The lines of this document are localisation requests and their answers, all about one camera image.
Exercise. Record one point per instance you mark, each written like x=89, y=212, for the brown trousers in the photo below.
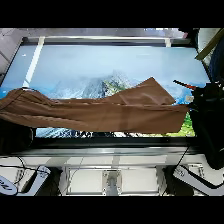
x=110, y=111

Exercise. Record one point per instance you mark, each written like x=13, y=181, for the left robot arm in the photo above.
x=33, y=181

